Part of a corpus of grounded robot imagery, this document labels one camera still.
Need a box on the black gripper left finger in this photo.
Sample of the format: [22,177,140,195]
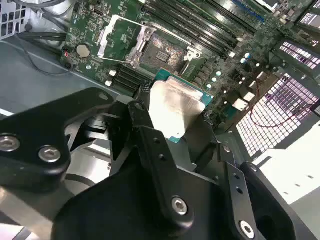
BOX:
[0,87,196,231]

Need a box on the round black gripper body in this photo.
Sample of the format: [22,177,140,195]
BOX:
[53,164,236,240]

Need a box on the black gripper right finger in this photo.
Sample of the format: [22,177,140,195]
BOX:
[192,115,317,240]

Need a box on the CPU with silver top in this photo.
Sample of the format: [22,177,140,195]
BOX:
[147,67,215,145]

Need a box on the metal socket cover frame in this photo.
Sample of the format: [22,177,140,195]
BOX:
[97,14,152,66]

